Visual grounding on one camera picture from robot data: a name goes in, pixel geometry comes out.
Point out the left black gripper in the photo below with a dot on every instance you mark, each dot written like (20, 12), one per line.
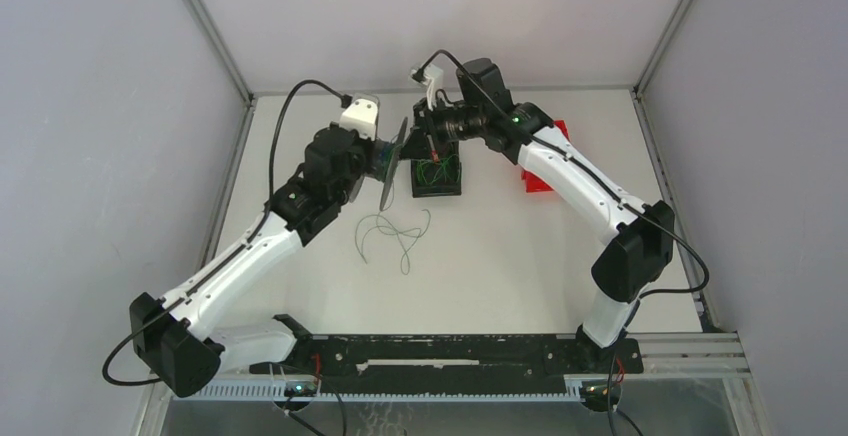
(367, 145)

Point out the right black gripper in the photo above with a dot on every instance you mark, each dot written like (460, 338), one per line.
(419, 143)

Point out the dark grey cable spool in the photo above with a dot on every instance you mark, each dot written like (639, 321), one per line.
(394, 147)

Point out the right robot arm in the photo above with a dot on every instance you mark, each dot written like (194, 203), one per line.
(637, 237)

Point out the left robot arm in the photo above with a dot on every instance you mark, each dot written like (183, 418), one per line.
(178, 335)

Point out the black plastic bin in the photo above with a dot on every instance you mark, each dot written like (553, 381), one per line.
(437, 179)

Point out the red plastic bin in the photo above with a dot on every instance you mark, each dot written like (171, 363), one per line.
(542, 172)

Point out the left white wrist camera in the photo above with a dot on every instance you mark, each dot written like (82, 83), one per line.
(362, 116)

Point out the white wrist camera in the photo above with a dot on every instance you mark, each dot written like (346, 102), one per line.
(362, 116)
(431, 78)

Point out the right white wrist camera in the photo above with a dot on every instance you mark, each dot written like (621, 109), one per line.
(431, 78)

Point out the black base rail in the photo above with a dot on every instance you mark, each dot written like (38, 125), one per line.
(454, 365)

